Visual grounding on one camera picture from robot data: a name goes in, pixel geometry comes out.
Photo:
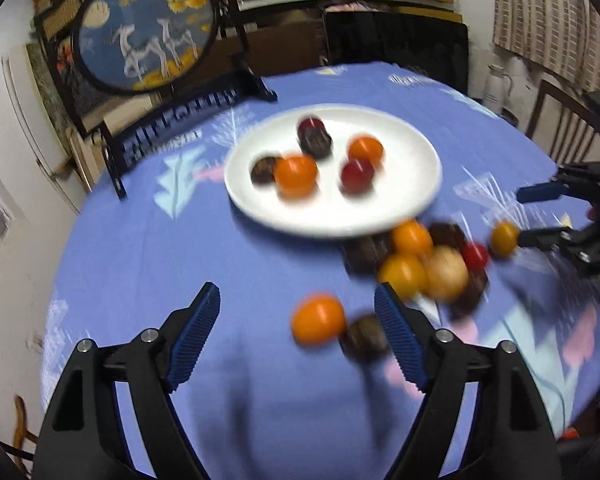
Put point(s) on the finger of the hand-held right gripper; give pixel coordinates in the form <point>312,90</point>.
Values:
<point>540,193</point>
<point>545,238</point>

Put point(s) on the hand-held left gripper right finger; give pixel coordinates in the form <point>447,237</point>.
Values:
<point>400,340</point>

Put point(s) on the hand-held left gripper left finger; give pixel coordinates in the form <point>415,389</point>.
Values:
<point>195,335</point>

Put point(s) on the dark brown water chestnut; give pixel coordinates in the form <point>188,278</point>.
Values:
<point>474,294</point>
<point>365,337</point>
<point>362,256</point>
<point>261,170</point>
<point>316,143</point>
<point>449,233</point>

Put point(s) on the yellowish small orange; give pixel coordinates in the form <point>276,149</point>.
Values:
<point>402,274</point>

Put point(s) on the red cherry tomato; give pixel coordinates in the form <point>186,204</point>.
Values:
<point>475,256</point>

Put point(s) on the tan round fruit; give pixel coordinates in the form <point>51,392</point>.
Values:
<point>446,274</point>

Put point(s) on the white round plate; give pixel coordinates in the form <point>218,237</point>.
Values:
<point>280,215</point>

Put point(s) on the dark red plum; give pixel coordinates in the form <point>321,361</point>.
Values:
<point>310,123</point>
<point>357,175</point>

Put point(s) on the brown wooden chair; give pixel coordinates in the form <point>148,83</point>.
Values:
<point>540,110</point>

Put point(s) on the blue printed tablecloth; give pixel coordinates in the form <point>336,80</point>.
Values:
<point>155,260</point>

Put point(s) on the white jug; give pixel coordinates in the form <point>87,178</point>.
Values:
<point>497,90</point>

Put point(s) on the checked curtain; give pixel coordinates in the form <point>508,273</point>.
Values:
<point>545,10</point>

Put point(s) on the framed painting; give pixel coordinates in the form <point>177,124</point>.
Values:
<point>45,85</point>

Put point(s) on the brown board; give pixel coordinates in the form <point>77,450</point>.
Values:
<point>280,50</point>

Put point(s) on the round deer embroidery screen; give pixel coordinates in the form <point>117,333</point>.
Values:
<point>145,35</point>

